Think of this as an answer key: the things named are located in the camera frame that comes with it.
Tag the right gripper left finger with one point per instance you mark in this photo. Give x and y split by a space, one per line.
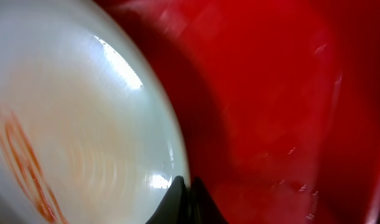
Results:
173 208

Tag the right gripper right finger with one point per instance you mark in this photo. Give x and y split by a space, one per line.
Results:
203 208

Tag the light blue plate top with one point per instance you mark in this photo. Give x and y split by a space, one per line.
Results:
87 133

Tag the red plastic serving tray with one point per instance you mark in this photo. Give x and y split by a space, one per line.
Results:
278 102

